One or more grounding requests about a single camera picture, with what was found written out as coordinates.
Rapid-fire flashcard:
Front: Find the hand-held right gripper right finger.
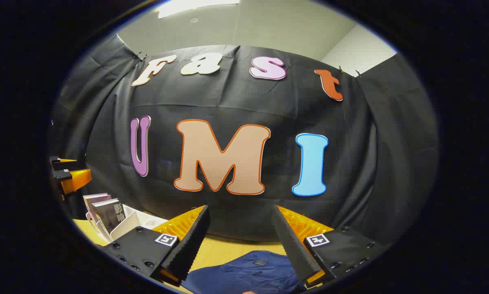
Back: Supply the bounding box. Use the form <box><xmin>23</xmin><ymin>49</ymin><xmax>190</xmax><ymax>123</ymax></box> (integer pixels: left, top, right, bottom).
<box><xmin>272</xmin><ymin>205</ymin><xmax>391</xmax><ymax>290</ymax></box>

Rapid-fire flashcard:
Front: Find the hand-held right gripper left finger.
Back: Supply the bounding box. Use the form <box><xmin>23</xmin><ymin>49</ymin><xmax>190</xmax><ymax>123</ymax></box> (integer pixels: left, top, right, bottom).
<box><xmin>100</xmin><ymin>205</ymin><xmax>211</xmax><ymax>286</ymax></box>

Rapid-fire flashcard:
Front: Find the pink cover book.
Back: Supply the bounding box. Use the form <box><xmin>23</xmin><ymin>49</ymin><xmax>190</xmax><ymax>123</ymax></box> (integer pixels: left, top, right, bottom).
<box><xmin>83</xmin><ymin>193</ymin><xmax>112</xmax><ymax>224</ymax></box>

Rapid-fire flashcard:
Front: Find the dark cover book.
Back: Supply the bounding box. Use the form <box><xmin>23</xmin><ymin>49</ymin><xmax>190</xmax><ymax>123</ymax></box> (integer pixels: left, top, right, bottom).
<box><xmin>91</xmin><ymin>198</ymin><xmax>126</xmax><ymax>238</ymax></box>

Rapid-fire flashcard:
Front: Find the blue schoolbag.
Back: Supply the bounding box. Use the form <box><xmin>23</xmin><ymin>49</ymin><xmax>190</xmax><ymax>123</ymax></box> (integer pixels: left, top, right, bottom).
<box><xmin>181</xmin><ymin>250</ymin><xmax>307</xmax><ymax>294</ymax></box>

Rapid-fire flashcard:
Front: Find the white plastic bookshelf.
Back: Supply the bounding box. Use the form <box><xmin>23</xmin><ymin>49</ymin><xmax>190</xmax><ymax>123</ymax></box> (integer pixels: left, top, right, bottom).
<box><xmin>85</xmin><ymin>204</ymin><xmax>169</xmax><ymax>244</ymax></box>

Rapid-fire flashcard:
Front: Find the black backdrop cloth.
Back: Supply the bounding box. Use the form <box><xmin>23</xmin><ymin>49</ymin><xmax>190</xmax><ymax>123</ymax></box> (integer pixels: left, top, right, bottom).
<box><xmin>51</xmin><ymin>33</ymin><xmax>439</xmax><ymax>245</ymax></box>

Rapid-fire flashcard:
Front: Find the ceiling light panel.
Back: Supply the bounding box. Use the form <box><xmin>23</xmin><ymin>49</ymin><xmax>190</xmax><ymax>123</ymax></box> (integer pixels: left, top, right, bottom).
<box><xmin>158</xmin><ymin>0</ymin><xmax>240</xmax><ymax>19</ymax></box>

